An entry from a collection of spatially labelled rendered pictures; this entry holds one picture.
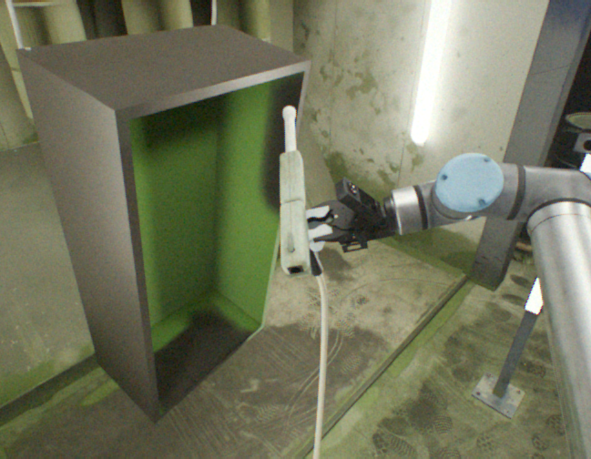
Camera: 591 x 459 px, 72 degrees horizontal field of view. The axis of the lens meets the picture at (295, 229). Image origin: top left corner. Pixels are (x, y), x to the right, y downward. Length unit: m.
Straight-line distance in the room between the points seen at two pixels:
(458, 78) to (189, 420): 2.35
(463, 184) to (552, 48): 1.92
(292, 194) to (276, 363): 1.61
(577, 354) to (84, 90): 0.86
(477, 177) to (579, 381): 0.31
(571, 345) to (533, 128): 2.14
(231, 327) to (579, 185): 1.52
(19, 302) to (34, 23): 1.25
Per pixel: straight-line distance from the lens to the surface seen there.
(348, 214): 0.81
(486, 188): 0.68
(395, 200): 0.80
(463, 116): 2.75
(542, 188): 0.71
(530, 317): 2.10
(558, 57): 2.56
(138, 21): 2.32
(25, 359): 2.41
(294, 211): 0.79
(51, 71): 0.99
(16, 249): 2.41
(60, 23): 2.10
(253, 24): 2.65
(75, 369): 2.46
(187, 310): 1.98
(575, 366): 0.55
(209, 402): 2.23
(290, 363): 2.33
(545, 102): 2.60
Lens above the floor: 1.84
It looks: 32 degrees down
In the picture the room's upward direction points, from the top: straight up
